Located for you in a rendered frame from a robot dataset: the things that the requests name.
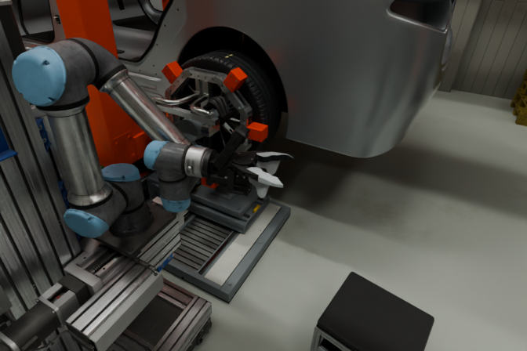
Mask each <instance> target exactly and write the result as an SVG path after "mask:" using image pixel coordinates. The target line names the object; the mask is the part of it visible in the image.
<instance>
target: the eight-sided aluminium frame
mask: <svg viewBox="0 0 527 351"><path fill-rule="evenodd" d="M226 77H227V75H226V74H224V73H220V72H215V71H208V70H205V69H201V68H197V67H189V68H187V69H184V70H183V71H182V72H181V74H180V75H179V76H178V77H177V79H176V80H175V81H174V82H173V83H172V84H171V85H170V86H169V87H168V88H167V89H166V91H165V99H166V100H178V95H177V93H178V92H179V91H180V90H181V89H182V88H183V87H184V85H185V84H186V83H187V82H188V81H189V80H190V79H191V78H194V79H196V78H197V79H199V80H202V81H208V82H212V83H215V84H218V86H219V87H220V88H221V89H222V91H223V92H224V94H225V95H226V96H227V98H228V99H229V100H230V101H231V103H232V104H233V105H234V107H235V108H236V110H237V111H238V112H239V114H240V125H241V124H243V125H244V126H245V127H247V126H249V125H250V124H252V123H253V109H252V108H251V106H250V104H248V103H247V101H246V100H245V98H244V97H243V96H242V94H241V93H240V92H239V91H238V89H237V90H236V91H234V92H231V91H230V89H229V88H228V87H227V86H226V85H225V84H224V80H225V78H226ZM168 118H169V119H170V121H171V122H172V123H173V124H174V125H175V126H176V127H177V128H179V122H180V116H178V115H175V114H170V113H168ZM251 146H252V140H251V139H247V140H246V141H245V142H244V143H243V144H242V145H241V144H240V146H239V147H238V149H237V150H236V151H235V153H237V152H246V151H247V150H248V149H249V148H250V147H251Z"/></svg>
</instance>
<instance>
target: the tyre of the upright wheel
mask: <svg viewBox="0 0 527 351"><path fill-rule="evenodd" d="M180 67H181V68H182V70H184V69H187V68H189V67H197V68H201V69H205V70H208V71H215V72H220V73H224V74H226V75H229V73H230V72H231V71H232V70H234V69H235V68H238V67H239V68H240V69H241V70H242V71H243V72H244V73H245V74H246V75H247V76H248V77H247V79H246V80H245V82H244V83H243V84H242V86H241V87H240V89H239V90H240V92H241V93H242V95H243V96H244V97H245V100H246V101H247V103H248V104H250V106H251V108H252V109H253V122H257V123H260V124H263V125H268V134H267V138H266V139H265V140H264V141H263V142H258V141H255V140H252V146H251V147H250V148H249V149H248V150H247V151H246V152H249V151H254V150H261V149H262V148H263V147H265V146H266V145H267V144H268V143H269V142H270V141H271V140H272V139H273V137H274V135H275V134H276V132H277V131H278V127H279V125H280V120H281V116H282V113H281V112H282V109H281V108H282V106H281V100H280V96H279V93H278V90H277V87H275V86H276V85H275V83H274V81H273V79H272V78H271V76H270V75H269V73H268V72H267V70H265V68H264V67H263V66H262V65H261V64H260V63H258V61H257V60H255V59H254V58H252V57H251V56H248V55H247V54H245V53H243V52H239V51H238V50H234V49H218V50H215V51H212V52H208V53H206V54H204V55H201V56H197V57H195V58H192V59H190V60H188V61H187V62H185V63H184V64H183V65H181V66H180Z"/></svg>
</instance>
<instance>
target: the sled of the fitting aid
mask: <svg viewBox="0 0 527 351"><path fill-rule="evenodd" d="M269 204H270V195H268V194H266V196H265V198H260V197H258V198H257V199H256V201H255V202H254V203H253V204H252V205H251V206H250V207H249V209H248V210H247V211H246V212H245V213H244V215H243V216H242V217H241V218H238V217H236V216H233V215H230V214H228V213H226V212H222V211H221V210H218V209H216V208H213V207H210V206H208V205H206V204H203V203H201V202H198V201H195V200H193V199H191V203H190V205H189V207H188V208H187V209H186V210H188V211H190V212H193V213H195V214H197V215H200V216H202V217H205V218H207V219H210V220H212V221H214V222H216V223H219V224H221V225H224V226H226V227H229V228H231V229H233V230H236V231H238V232H240V233H243V234H245V232H246V231H247V230H248V229H249V228H250V227H251V225H252V224H253V223H254V222H255V221H256V219H257V218H258V217H259V216H260V214H261V213H262V212H263V210H264V209H265V208H266V207H267V206H268V205H269Z"/></svg>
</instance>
